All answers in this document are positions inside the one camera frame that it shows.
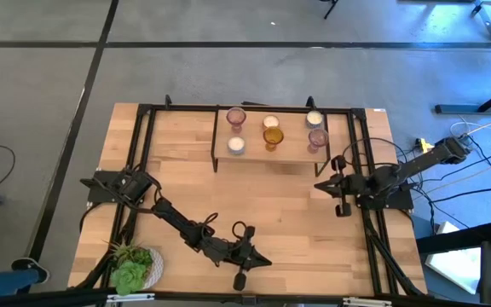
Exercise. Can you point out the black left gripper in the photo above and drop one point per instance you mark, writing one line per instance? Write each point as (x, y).
(239, 256)

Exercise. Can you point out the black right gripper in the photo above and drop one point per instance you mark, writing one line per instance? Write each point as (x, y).
(352, 185)

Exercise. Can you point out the pink ribbed glass candle holder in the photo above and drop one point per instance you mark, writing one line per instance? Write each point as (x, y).
(318, 137)
(236, 116)

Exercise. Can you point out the amber ribbed glass candle holder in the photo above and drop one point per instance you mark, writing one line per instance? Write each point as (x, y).
(273, 135)

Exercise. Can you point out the white candle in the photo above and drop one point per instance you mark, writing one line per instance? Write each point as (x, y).
(271, 120)
(315, 118)
(236, 145)

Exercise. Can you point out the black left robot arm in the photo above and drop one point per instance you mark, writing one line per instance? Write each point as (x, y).
(177, 220)

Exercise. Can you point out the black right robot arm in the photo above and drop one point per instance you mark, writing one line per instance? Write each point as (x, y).
(424, 162)

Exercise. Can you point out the wooden shelf with black legs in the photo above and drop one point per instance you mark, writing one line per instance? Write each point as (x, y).
(296, 145)

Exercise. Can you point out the black overhead crossbeam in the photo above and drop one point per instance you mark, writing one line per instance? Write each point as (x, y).
(211, 297)

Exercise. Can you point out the yellow power plug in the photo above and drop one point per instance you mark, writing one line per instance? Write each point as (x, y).
(422, 146)

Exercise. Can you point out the green succulent in white pot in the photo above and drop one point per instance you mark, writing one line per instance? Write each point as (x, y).
(128, 277)

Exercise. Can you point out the dark floor stand base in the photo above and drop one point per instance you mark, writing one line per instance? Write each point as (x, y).
(458, 109)

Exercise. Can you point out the black tripod leg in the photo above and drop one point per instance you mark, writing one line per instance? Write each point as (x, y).
(330, 9)

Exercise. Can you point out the person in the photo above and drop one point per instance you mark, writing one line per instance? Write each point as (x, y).
(2, 281)

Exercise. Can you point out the black aluminium table frame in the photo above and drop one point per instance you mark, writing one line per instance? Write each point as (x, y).
(186, 108)

